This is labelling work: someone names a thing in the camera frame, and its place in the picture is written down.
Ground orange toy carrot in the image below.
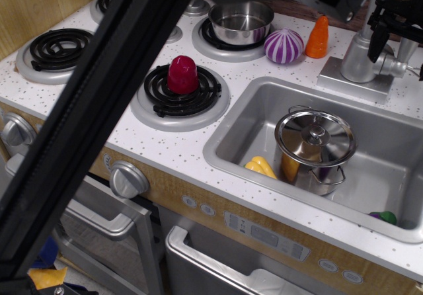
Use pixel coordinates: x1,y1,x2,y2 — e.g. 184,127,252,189
305,16,329,58

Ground blue object on floor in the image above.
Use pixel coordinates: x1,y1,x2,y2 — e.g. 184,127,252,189
31,236,59,269

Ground silver left oven knob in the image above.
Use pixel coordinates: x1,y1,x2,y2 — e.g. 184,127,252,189
1,112,36,147

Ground front right black burner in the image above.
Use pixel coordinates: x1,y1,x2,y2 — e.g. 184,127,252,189
130,65,230,132

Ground green purple toy eggplant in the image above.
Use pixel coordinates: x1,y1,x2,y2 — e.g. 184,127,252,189
369,211,397,226

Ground grey toy sink basin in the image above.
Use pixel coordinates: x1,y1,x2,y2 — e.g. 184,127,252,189
204,77,422,243

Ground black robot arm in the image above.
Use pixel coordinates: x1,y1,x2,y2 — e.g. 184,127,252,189
1,0,189,280

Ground silver oven door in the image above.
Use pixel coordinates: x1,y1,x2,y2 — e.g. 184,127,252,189
0,152,165,295

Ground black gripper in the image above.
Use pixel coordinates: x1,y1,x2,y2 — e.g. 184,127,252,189
367,0,423,81

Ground red toy strawberry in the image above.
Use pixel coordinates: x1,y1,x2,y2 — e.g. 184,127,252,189
167,56,199,95

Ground silver front oven knob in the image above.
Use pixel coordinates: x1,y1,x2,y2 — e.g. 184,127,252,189
109,160,150,199

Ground front left black burner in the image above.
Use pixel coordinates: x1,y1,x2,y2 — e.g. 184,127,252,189
16,28,94,85

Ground yellow cloth on floor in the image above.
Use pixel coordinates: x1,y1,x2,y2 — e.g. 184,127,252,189
28,267,67,290

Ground silver dishwasher door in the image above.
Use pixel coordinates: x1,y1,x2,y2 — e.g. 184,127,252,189
164,225,351,295

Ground silver stovetop knob rear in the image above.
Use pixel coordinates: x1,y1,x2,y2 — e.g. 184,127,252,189
184,0,210,17

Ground silver faucet lever handle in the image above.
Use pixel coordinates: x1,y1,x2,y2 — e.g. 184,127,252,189
372,38,420,80

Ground steel pot with lid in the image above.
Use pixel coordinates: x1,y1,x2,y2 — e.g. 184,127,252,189
274,105,358,196

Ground yellow toy banana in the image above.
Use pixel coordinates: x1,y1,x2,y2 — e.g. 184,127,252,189
244,156,277,179

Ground purple striped toy onion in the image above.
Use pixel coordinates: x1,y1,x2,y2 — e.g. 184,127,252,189
264,28,304,64

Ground silver toy faucet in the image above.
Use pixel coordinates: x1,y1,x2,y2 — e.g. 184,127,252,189
317,0,393,105

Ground silver stovetop knob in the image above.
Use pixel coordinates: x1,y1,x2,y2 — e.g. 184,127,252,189
184,0,210,17
166,26,183,44

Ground silver oven knob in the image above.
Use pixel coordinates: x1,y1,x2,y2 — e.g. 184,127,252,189
109,160,150,199
1,112,36,147

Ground small steel bowl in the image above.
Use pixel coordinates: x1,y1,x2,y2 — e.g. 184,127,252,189
208,1,274,46

